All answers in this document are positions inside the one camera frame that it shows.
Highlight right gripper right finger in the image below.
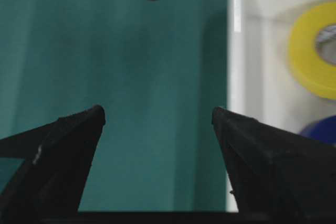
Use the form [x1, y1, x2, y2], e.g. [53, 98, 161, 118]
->
[212, 107, 335, 216]

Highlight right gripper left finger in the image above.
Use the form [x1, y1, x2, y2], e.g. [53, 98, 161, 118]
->
[1, 105, 106, 219]

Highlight blue tape roll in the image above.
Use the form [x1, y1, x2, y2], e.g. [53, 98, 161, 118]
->
[299, 115, 335, 147]

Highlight yellow tape roll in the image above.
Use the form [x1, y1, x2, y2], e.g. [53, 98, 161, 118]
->
[288, 1, 335, 100]

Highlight white plastic case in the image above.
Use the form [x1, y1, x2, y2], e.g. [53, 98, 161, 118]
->
[226, 0, 336, 212]

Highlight green table cloth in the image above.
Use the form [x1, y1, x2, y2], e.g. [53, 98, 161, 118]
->
[1, 0, 227, 211]

